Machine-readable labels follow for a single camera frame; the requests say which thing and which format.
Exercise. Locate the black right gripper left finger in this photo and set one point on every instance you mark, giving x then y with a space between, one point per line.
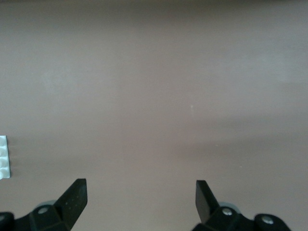
60 211

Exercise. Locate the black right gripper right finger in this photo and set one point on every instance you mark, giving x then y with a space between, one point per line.
216 216

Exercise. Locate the white studded base plate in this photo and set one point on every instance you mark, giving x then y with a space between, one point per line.
4 156

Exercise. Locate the brown table cover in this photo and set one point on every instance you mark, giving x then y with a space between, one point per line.
154 72

